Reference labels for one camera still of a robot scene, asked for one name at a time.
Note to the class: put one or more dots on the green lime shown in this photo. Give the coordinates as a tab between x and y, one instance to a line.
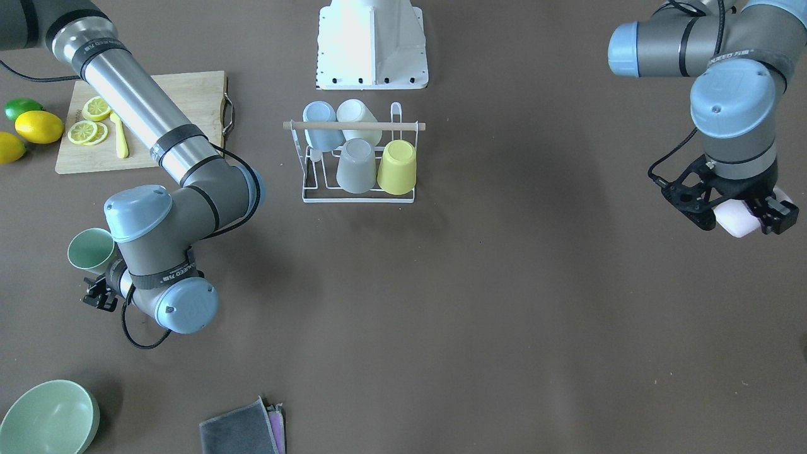
17	106

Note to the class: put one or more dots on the light blue cup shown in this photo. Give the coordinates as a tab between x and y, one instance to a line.
324	140

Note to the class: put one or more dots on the lemon slice top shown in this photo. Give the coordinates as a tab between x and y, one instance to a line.
96	109

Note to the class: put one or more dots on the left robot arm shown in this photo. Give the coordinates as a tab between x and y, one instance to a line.
742	64

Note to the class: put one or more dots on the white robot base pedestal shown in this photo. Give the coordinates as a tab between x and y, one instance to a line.
371	45

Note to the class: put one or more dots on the wooden cutting board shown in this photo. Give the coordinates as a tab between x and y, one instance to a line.
201	96

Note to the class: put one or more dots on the pink purple cloth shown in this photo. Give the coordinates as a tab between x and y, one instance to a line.
277	425

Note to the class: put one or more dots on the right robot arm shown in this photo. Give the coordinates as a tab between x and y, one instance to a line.
152	230

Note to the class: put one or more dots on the white wire cup rack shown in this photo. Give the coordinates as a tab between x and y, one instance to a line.
319	168

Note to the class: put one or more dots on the yellow cup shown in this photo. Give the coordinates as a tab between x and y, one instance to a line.
397	172

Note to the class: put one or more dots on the mint green cup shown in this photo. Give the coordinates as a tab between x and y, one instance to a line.
92	250

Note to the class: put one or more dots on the grey cup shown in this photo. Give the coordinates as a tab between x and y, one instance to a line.
356	171

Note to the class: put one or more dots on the pink cup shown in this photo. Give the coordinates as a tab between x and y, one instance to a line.
737	219

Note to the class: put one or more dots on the white cream cup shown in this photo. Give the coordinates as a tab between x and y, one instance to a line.
357	111

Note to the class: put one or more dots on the green bowl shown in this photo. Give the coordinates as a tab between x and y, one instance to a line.
58	416

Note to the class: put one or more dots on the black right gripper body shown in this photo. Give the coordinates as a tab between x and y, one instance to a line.
114	275

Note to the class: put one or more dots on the lemon slice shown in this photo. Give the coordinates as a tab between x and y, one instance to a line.
100	135
96	109
83	132

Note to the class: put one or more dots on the yellow plastic knife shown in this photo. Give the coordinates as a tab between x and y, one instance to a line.
121	145

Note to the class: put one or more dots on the yellow lemon at edge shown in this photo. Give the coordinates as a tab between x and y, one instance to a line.
12	148

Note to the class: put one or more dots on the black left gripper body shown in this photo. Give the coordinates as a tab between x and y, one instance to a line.
748	191

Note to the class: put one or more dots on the grey folded cloth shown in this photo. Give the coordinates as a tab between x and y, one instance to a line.
245	430

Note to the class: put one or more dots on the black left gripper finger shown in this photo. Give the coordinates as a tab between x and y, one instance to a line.
778	216

